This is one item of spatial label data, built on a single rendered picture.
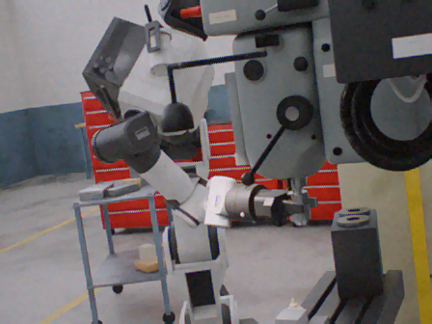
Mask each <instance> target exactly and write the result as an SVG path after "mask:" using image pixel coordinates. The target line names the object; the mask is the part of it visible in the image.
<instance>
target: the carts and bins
mask: <svg viewBox="0 0 432 324"><path fill-rule="evenodd" d="M129 172H130V178H127V179H122V180H111V181H105V182H103V180H101V181H99V182H98V184H97V185H93V186H89V187H88V188H86V189H83V190H82V191H79V192H78V193H79V197H80V199H79V200H78V202H74V203H73V205H72V208H74V212H75V220H76V224H77V227H78V230H77V232H78V236H79V240H80V248H81V253H82V257H83V265H84V269H85V277H86V282H87V289H88V294H89V298H90V306H91V311H92V315H93V321H92V324H102V321H100V320H98V316H97V308H96V303H95V292H94V288H99V287H105V286H112V289H113V291H114V292H115V293H117V294H119V293H121V292H122V290H123V284H138V283H144V282H150V281H161V287H162V291H163V301H164V306H165V310H166V312H164V313H163V321H164V322H165V323H167V324H171V323H174V321H175V320H176V315H175V314H174V312H173V311H171V306H170V302H169V292H168V287H167V284H166V278H167V276H168V270H167V265H166V258H165V253H164V245H161V242H160V237H159V228H158V224H157V219H156V210H155V205H154V201H153V197H154V196H155V195H156V192H157V191H156V189H155V188H153V186H151V185H150V184H149V183H148V182H147V181H146V180H144V179H143V178H142V177H141V176H140V175H138V174H137V173H136V172H135V171H133V169H132V168H130V166H129ZM141 199H148V206H149V210H150V215H151V223H152V228H153V237H154V242H155V245H150V244H149V243H148V244H146V245H141V246H138V249H133V250H122V251H116V252H115V248H114V244H113V240H112V231H111V227H110V222H109V219H110V218H109V214H108V209H107V203H119V202H130V201H136V200H141ZM99 204H101V206H102V210H103V214H104V224H105V228H106V232H107V240H108V245H109V255H108V256H107V257H106V258H105V260H104V262H103V263H102V264H101V266H100V267H99V268H98V270H97V271H96V272H95V274H94V276H93V278H92V275H91V266H90V263H89V259H88V250H87V245H86V237H85V232H84V230H83V221H82V217H81V212H80V207H82V206H93V205H99ZM167 213H168V218H169V227H171V226H172V225H171V222H173V221H174V219H173V214H172V209H171V208H169V207H168V206H167Z"/></svg>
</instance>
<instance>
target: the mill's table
mask: <svg viewBox="0 0 432 324"><path fill-rule="evenodd" d="M383 277H384V295H367V296H356V297H338V288H337V276H336V271H325V273H324V274H323V276H321V279H319V280H318V282H317V283H316V284H315V286H314V287H313V289H312V290H311V291H310V293H309V294H308V296H307V297H306V299H304V301H303V302H302V304H301V305H300V307H302V308H303V310H308V316H309V321H310V320H311V319H312V318H313V317H314V316H317V315H321V316H329V324H393V323H394V322H395V318H396V317H397V315H398V312H399V309H400V306H401V304H402V302H403V298H404V297H405V291H404V285H403V272H402V270H387V272H383Z"/></svg>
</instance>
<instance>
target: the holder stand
mask: <svg viewBox="0 0 432 324"><path fill-rule="evenodd" d="M331 240H332V247H333V253H334V265H335V270H336V276H337V294H338V297H356V296H367V295H384V277H383V265H382V259H381V246H380V239H379V232H378V220H377V213H376V209H370V208H368V207H365V206H354V207H349V208H345V209H342V210H340V211H338V212H335V215H334V222H333V224H332V227H331Z"/></svg>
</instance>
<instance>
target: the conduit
mask: <svg viewBox="0 0 432 324"><path fill-rule="evenodd" d="M426 79H427V83H425V84H424V89H425V90H426V91H427V94H428V95H429V99H431V102H432V73H430V74H427V76H426ZM381 80H384V79H381ZM381 80H369V81H363V82H357V83H346V84H345V86H344V89H343V91H342V94H341V99H340V100H341V101H340V106H339V114H340V116H339V117H340V121H341V127H342V129H343V134H344V136H345V137H346V140H347V141H348V143H349V145H351V148H352V149H353V150H354V151H355V152H357V154H358V155H359V156H361V158H362V159H363V160H364V161H366V163H368V164H370V165H373V166H375V168H377V167H378V168H380V169H383V170H386V171H396V172H397V171H399V172H400V171H401V172H402V171H410V170H413V169H415V168H417V167H420V166H421V165H424V164H425V163H427V161H429V160H431V158H432V120H431V121H430V123H429V125H428V126H426V129H424V130H425V131H423V132H422V133H421V134H419V135H418V137H416V138H414V139H412V140H408V141H407V140H406V141H403V140H400V141H399V140H393V139H391V137H388V136H386V134H384V133H383V132H381V131H380V129H378V126H376V124H375V121H374V120H373V117H372V115H371V113H370V112H371V111H370V110H371V109H370V104H371V98H372V96H373V92H374V91H375V88H376V87H377V85H378V83H380V82H381ZM375 141H376V142H375Z"/></svg>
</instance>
